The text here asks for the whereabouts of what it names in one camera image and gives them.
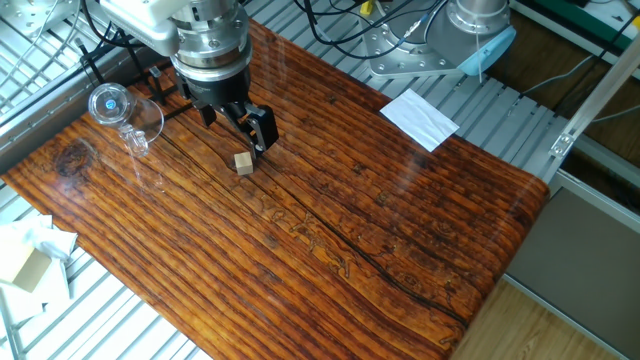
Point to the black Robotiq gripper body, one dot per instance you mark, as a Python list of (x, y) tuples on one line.
[(220, 91)]

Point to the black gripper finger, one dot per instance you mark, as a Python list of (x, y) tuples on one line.
[(260, 130), (208, 115)]

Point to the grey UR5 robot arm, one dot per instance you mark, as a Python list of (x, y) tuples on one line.
[(215, 45)]

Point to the small wooden cube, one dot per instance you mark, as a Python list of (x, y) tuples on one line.
[(243, 164)]

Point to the glossy wood-pattern table mat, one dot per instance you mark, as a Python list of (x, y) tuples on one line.
[(350, 225)]

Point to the white paper sheet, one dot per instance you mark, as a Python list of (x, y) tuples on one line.
[(420, 120)]

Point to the yellow connector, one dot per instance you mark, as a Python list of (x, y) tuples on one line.
[(367, 7)]

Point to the aluminium plate with holes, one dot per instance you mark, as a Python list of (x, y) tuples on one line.
[(30, 15)]

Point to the large wooden block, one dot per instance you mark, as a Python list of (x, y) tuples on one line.
[(25, 267)]

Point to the grey board panel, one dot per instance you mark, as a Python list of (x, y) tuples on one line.
[(575, 260)]

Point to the white wrist sensor mount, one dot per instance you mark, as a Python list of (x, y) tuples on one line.
[(140, 25)]

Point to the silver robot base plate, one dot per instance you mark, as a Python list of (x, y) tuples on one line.
[(395, 55)]

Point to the metal frame post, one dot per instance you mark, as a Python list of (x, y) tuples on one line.
[(595, 95)]

